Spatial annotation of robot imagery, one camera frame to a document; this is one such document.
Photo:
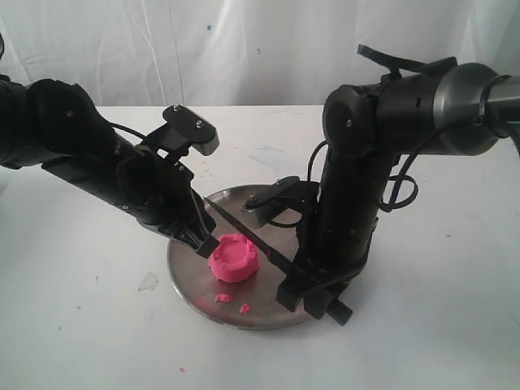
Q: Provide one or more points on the black knife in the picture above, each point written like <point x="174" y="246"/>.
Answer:
<point x="276" y="258"/>

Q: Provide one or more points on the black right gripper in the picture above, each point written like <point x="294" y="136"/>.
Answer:
<point x="327" y="258"/>

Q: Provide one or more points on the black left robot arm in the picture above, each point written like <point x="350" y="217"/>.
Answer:
<point x="57" y="127"/>

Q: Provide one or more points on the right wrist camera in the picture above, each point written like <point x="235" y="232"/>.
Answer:
<point x="272" y="203"/>

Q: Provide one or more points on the pink dough lump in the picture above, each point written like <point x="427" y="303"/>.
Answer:
<point x="235" y="259"/>

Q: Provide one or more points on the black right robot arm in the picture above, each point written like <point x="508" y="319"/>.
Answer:
<point x="374" y="133"/>

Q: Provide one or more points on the pink sand crumb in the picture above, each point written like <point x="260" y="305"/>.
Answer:
<point x="245" y="308"/>
<point x="223" y="298"/>

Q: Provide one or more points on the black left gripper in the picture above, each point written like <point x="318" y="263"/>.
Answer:
<point x="162" y="199"/>

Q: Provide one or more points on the white backdrop cloth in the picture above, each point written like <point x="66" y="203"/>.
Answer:
<point x="214" y="53"/>

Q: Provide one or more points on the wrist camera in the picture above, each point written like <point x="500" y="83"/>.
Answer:
<point x="183" y="129"/>
<point x="272" y="203"/>

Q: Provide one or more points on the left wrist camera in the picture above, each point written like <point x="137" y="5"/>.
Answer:
<point x="183" y="129"/>

